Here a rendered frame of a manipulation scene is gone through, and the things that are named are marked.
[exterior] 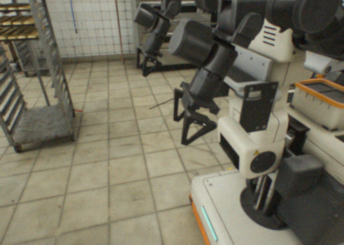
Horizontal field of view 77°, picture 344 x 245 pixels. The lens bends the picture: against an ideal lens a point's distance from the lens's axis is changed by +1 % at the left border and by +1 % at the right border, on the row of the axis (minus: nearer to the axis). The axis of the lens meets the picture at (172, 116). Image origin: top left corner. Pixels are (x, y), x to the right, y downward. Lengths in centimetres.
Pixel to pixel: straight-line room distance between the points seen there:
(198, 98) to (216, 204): 90
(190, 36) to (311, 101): 72
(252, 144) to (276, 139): 8
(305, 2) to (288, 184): 60
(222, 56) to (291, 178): 56
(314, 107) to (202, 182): 71
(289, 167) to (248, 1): 59
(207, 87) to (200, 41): 9
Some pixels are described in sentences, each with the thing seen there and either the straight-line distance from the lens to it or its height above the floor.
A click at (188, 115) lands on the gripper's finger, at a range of 39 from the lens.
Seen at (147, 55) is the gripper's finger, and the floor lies 107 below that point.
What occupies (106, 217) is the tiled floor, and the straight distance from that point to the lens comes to 159.
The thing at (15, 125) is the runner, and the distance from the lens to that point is 235.
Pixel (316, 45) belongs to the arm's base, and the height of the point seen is 116.
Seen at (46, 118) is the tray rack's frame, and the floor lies 15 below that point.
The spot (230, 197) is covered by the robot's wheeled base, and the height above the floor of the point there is 28.
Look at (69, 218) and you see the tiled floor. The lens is 166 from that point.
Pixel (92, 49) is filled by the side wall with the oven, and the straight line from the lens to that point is 473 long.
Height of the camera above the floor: 127
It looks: 31 degrees down
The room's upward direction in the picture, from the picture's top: straight up
